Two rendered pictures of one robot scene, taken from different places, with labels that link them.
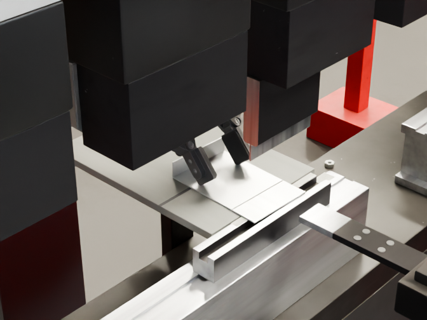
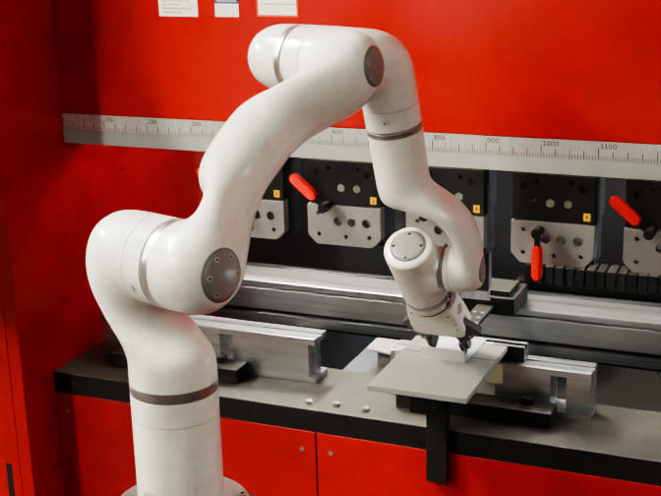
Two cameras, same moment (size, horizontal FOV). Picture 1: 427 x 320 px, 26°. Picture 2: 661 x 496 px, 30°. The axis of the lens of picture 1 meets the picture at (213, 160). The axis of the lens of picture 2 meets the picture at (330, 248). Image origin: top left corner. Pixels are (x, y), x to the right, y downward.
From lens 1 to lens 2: 2.67 m
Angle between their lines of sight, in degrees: 97
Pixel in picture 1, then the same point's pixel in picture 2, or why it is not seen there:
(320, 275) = not seen: hidden behind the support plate
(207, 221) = (497, 348)
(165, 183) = (471, 363)
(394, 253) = (481, 310)
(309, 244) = not seen: hidden behind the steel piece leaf
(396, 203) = (341, 380)
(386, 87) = not seen: outside the picture
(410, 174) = (312, 373)
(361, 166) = (301, 394)
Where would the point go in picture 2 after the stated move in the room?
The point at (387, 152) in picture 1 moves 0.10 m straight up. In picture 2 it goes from (275, 389) to (273, 342)
